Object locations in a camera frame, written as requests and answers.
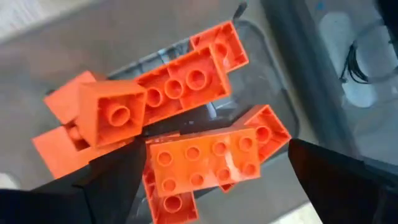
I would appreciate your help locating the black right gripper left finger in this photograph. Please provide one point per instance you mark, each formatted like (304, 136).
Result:
(93, 199)

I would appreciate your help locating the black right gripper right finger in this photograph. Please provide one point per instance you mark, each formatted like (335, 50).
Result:
(342, 193)

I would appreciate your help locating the orange long toy brick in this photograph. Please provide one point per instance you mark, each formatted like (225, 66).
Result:
(202, 165)
(174, 88)
(171, 205)

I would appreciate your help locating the orange square toy brick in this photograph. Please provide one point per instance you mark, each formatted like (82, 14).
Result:
(90, 118)
(270, 124)

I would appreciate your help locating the grey translucent plastic bin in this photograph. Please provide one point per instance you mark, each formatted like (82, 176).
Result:
(264, 77)

